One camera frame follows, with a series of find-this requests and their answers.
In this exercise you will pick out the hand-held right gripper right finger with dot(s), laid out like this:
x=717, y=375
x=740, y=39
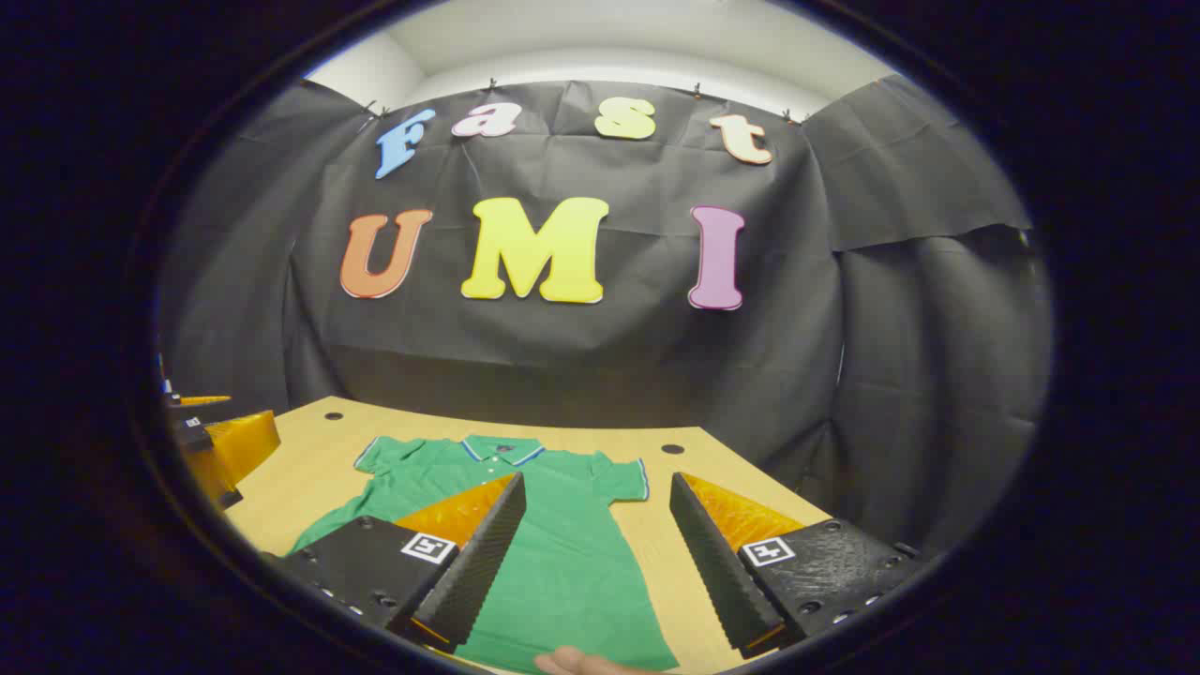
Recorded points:
x=717, y=572

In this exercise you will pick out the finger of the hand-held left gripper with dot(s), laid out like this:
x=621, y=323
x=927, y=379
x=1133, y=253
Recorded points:
x=192, y=400
x=239, y=445

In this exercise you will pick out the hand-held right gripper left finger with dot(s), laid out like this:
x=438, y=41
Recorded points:
x=478, y=562

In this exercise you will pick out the green T-shirt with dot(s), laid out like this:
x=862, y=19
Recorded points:
x=572, y=562

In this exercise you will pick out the black backdrop cloth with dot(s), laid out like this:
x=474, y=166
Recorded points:
x=609, y=356

